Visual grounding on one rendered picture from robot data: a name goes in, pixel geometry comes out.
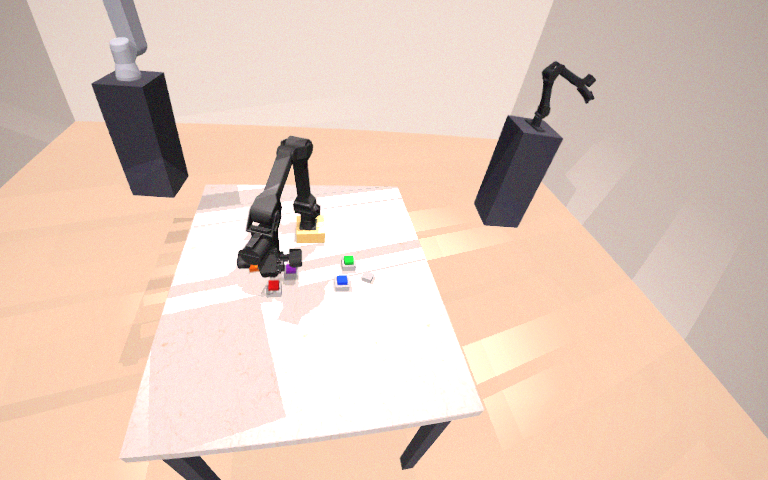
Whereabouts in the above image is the red button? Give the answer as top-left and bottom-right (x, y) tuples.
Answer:
(266, 280), (282, 298)

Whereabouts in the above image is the blue button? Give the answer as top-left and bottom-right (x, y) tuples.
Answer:
(334, 275), (350, 292)

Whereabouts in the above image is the green button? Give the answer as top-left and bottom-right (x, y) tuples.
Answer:
(341, 256), (356, 271)

